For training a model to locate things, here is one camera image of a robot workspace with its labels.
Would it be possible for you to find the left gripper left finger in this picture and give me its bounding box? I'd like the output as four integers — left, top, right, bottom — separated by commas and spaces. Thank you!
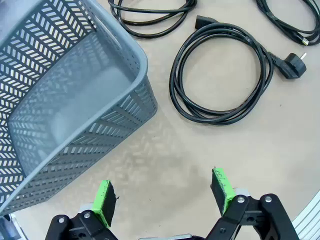
44, 179, 120, 240

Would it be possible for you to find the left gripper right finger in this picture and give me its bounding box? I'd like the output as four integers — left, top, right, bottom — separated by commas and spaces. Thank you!
204, 166, 301, 240

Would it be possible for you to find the black power cable angled plug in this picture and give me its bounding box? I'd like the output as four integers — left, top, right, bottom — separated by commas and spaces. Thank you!
169, 15, 307, 126

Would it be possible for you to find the thin black USB cable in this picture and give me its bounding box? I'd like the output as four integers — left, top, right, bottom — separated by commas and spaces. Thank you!
256, 0, 320, 47

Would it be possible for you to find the grey plastic lattice basket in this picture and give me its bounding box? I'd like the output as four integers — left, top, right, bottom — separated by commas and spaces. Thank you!
0, 0, 159, 217

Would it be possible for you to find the aluminium frame profile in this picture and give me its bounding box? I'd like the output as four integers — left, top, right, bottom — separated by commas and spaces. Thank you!
291, 189, 320, 240

